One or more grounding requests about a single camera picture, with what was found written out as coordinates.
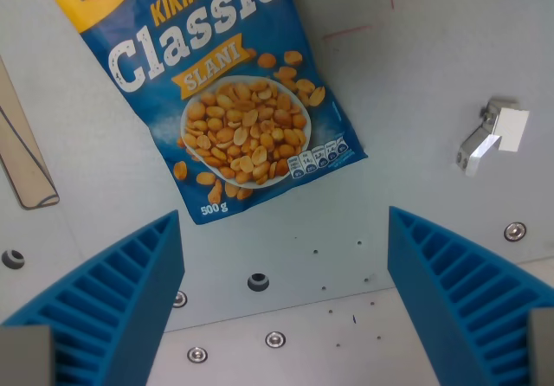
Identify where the small metal bracket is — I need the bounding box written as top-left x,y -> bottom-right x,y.
455,96 -> 531,177

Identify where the beige flat strip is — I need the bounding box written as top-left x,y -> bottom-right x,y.
0,55 -> 61,210

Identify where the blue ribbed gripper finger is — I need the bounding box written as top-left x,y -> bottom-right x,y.
0,209 -> 185,386
387,205 -> 554,386

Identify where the blue peanut snack bag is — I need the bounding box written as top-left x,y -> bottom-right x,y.
34,0 -> 370,227

